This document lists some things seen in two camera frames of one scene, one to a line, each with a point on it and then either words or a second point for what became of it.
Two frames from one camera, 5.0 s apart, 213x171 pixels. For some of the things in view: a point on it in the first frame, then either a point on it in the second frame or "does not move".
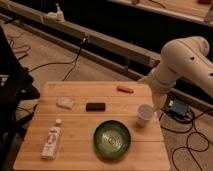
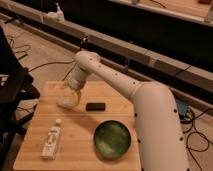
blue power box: [180, 107] does not move
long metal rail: [100, 48] does not move
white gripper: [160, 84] → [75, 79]
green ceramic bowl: [112, 139] does not move
